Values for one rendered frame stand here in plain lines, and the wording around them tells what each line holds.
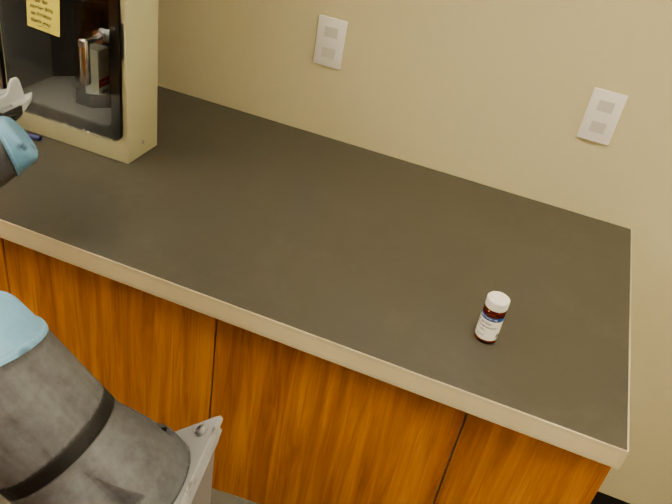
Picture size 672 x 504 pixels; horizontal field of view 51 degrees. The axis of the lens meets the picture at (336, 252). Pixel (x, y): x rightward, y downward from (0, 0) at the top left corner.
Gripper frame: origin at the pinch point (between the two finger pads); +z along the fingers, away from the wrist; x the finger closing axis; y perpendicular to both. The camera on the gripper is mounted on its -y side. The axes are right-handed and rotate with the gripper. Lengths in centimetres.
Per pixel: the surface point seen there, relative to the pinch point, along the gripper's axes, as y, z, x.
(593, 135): -3, 65, -95
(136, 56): 1.6, 26.0, -5.6
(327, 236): -20, 21, -52
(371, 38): 5, 66, -41
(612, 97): 6, 65, -95
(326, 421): -41, -5, -65
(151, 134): -17.2, 31.3, -5.7
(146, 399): -55, -5, -28
